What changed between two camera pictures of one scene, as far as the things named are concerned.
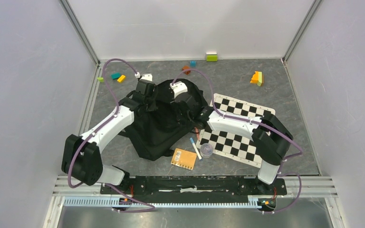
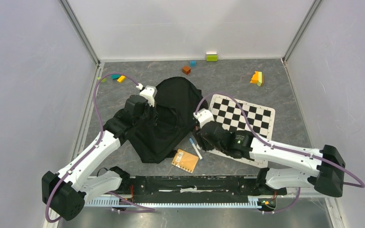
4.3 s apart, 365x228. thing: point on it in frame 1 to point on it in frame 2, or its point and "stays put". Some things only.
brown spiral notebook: (184, 158) stays put
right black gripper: (173, 102) to (202, 141)
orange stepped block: (255, 78) stays put
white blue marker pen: (196, 149) stays put
